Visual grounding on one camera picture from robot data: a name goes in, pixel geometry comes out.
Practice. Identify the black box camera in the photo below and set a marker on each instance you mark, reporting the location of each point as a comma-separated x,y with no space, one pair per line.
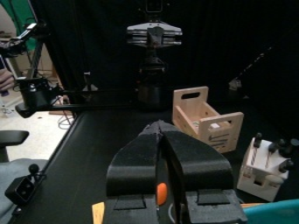
21,189

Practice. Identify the small black tripod stand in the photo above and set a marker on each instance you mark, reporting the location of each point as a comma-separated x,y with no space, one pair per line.
90,84

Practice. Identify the white block in crate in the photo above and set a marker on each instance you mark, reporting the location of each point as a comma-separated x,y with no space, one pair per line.
214,126

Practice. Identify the black office chair armrest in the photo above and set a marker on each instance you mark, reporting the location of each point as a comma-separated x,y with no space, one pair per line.
11,137

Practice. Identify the white toy knife block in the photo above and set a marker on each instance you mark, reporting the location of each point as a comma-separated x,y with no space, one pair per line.
259,172

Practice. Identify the green cloth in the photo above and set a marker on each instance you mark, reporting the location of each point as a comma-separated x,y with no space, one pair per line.
21,14

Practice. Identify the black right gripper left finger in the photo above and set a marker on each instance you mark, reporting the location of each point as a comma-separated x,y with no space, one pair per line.
132,163

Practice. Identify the grey office chair seat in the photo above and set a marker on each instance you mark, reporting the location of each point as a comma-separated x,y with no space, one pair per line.
17,180

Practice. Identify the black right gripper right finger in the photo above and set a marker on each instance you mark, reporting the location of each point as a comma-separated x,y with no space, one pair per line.
198,166

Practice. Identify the person's hand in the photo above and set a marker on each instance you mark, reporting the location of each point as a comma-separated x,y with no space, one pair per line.
5,79

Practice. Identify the black leader arm base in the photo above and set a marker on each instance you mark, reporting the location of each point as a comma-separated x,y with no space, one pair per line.
35,94

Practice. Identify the yellow wooden toy piece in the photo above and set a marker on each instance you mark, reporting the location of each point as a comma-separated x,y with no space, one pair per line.
98,213

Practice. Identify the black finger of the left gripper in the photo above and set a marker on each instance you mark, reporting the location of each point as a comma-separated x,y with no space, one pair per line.
160,38
151,38

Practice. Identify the orange toy carrot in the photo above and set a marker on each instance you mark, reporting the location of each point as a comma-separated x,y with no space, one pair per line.
162,193

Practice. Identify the teal mat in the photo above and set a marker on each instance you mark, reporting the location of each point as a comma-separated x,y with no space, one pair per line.
274,212

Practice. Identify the light wooden toy crate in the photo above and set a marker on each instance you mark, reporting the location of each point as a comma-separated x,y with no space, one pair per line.
194,113

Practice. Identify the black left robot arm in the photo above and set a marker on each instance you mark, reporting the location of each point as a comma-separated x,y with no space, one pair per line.
151,78

